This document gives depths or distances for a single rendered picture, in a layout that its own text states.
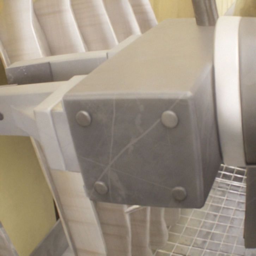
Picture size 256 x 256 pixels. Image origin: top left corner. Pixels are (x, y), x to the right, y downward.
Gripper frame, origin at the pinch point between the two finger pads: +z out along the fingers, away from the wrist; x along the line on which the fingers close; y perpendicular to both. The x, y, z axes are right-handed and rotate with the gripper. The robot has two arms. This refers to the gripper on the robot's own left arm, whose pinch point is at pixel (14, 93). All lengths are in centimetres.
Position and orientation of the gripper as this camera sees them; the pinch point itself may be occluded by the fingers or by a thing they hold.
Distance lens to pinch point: 26.5
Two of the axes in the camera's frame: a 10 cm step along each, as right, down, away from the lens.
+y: -1.7, -8.9, -4.2
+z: -9.1, -0.2, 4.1
